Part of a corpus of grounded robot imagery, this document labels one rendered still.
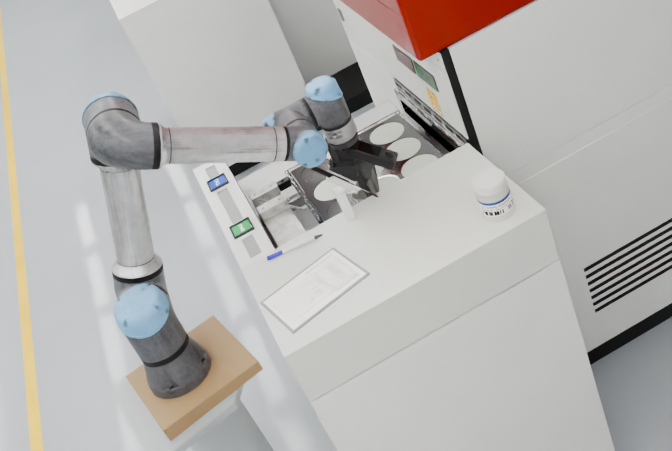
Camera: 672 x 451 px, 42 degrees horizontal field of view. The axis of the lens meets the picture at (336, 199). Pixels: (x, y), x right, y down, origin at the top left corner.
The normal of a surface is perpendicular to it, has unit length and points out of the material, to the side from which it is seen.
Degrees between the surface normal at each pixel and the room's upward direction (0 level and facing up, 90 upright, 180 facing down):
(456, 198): 0
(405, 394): 90
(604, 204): 90
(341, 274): 0
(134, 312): 5
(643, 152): 90
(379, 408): 90
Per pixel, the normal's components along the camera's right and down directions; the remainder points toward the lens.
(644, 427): -0.35, -0.75
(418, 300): 0.34, 0.45
